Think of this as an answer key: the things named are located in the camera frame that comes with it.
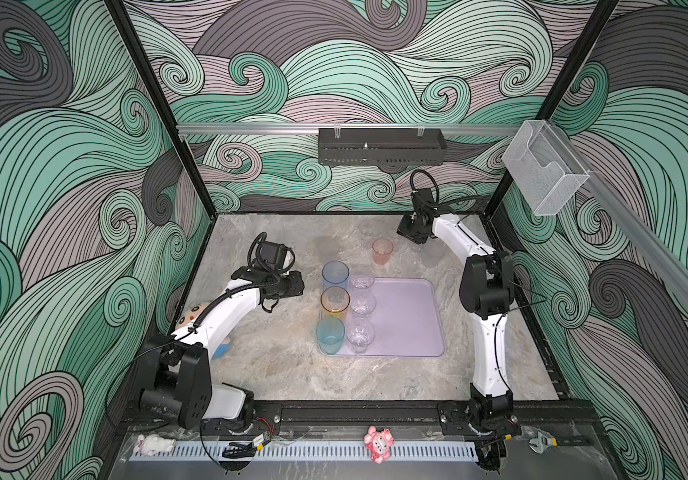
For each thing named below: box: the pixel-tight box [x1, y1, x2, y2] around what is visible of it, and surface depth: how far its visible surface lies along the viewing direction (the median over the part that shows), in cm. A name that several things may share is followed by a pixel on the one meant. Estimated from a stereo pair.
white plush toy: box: [134, 434, 176, 456], surface depth 70 cm
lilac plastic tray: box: [369, 277, 445, 358], surface depth 90 cm
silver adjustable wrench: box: [521, 425, 558, 454], surface depth 71 cm
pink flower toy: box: [364, 425, 395, 464], surface depth 69 cm
